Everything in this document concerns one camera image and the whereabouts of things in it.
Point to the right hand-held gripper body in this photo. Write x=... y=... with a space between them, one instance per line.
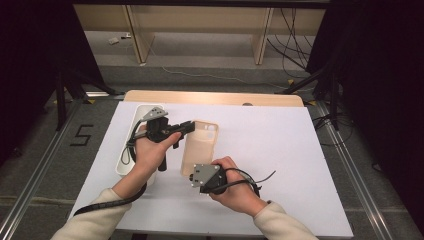
x=208 y=176

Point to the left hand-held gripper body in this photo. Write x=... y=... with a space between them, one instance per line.
x=156 y=128

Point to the white plastic bin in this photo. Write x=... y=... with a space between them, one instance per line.
x=121 y=166

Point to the person's left hand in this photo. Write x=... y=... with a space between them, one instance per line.
x=148 y=156

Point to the person's right hand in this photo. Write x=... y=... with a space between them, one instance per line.
x=240 y=193

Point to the wooden table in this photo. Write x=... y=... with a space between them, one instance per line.
x=213 y=97

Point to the dark table grommet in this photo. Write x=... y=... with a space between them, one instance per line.
x=247 y=104

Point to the white board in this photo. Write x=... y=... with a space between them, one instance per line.
x=283 y=166

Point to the small white floor object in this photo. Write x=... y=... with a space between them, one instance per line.
x=113 y=40

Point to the black metal stand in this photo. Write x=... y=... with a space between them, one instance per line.
x=60 y=100
x=334 y=100

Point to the pale wooden shelf unit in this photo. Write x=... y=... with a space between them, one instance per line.
x=200 y=16

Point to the dark curtain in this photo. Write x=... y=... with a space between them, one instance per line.
x=383 y=83
x=30 y=66

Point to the metal floor rail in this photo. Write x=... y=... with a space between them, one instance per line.
x=360 y=180
x=36 y=173

